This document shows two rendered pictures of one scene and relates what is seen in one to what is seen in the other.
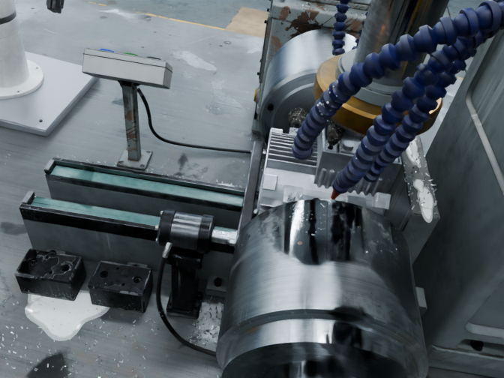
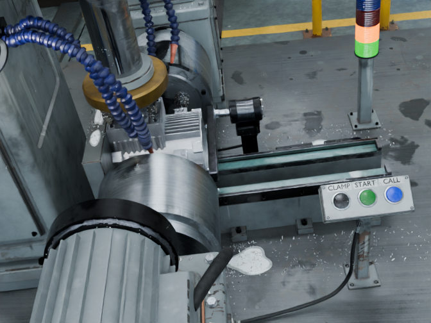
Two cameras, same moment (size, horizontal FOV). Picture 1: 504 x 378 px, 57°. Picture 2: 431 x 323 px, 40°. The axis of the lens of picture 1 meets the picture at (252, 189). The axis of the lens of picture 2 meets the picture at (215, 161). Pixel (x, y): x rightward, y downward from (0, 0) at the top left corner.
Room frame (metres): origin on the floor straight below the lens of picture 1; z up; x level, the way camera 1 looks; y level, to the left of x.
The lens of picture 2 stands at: (1.65, 0.09, 1.89)
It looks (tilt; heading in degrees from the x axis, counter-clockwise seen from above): 41 degrees down; 184
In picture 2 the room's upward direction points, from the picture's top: 10 degrees counter-clockwise
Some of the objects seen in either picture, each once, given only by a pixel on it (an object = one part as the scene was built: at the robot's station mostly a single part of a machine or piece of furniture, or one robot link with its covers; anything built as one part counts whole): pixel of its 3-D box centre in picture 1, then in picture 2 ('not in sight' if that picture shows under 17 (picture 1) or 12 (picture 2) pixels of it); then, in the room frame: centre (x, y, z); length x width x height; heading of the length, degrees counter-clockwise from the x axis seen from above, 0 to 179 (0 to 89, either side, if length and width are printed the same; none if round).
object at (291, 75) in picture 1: (321, 88); (156, 248); (0.90, -0.12, 1.04); 0.37 x 0.25 x 0.25; 0
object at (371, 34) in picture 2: not in sight; (367, 29); (0.29, 0.43, 1.10); 0.06 x 0.06 x 0.04
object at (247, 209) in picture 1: (249, 192); (213, 141); (0.57, 0.00, 1.01); 0.26 x 0.04 x 0.03; 0
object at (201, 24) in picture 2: not in sight; (170, 39); (0.00, -0.11, 0.99); 0.35 x 0.31 x 0.37; 0
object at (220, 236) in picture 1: (214, 235); (228, 112); (0.46, 0.05, 1.01); 0.08 x 0.02 x 0.02; 90
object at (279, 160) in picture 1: (317, 192); (163, 155); (0.59, -0.11, 1.01); 0.20 x 0.19 x 0.19; 90
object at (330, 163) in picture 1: (354, 155); (138, 125); (0.59, -0.15, 1.11); 0.12 x 0.11 x 0.07; 90
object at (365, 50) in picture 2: not in sight; (366, 45); (0.29, 0.43, 1.05); 0.06 x 0.06 x 0.04
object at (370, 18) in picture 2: not in sight; (367, 13); (0.29, 0.43, 1.14); 0.06 x 0.06 x 0.04
